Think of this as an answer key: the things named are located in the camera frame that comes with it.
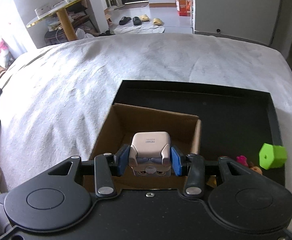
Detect round gold-edged side table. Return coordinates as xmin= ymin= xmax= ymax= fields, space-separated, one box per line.
xmin=26 ymin=0 xmax=82 ymax=41

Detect orange cardboard box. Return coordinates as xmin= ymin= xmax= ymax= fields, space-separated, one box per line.
xmin=176 ymin=0 xmax=192 ymax=16

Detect black slipper right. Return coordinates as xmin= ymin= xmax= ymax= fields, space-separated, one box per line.
xmin=132 ymin=16 xmax=142 ymax=26

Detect black slipper left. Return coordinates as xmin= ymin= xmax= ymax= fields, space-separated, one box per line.
xmin=119 ymin=16 xmax=131 ymax=26

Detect white floor mat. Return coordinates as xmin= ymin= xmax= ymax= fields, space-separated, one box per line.
xmin=113 ymin=25 xmax=165 ymax=35

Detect yellow slipper left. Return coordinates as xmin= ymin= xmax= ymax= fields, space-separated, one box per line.
xmin=139 ymin=14 xmax=150 ymax=22

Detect yellow slipper right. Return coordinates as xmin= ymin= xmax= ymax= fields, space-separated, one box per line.
xmin=153 ymin=18 xmax=163 ymax=26

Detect red figurine with beer mug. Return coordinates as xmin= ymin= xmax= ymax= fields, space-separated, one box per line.
xmin=236 ymin=155 xmax=263 ymax=175

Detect white fuzzy blanket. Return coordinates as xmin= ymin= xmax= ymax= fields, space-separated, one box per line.
xmin=0 ymin=32 xmax=292 ymax=238

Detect black shallow tray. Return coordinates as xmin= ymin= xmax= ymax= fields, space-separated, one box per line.
xmin=113 ymin=80 xmax=282 ymax=174

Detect yellow slipper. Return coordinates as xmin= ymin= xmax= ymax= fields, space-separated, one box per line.
xmin=139 ymin=14 xmax=150 ymax=22
xmin=153 ymin=18 xmax=163 ymax=26

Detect black slipper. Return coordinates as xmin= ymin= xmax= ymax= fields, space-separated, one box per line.
xmin=132 ymin=16 xmax=142 ymax=26
xmin=119 ymin=16 xmax=131 ymax=26

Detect pink cube robot toy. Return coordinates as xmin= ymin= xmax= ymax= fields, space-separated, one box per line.
xmin=128 ymin=132 xmax=171 ymax=178

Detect brown cardboard box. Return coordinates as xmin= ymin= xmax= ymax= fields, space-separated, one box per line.
xmin=90 ymin=103 xmax=201 ymax=192

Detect white cabinet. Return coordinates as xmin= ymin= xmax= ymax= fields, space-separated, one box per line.
xmin=193 ymin=0 xmax=281 ymax=46

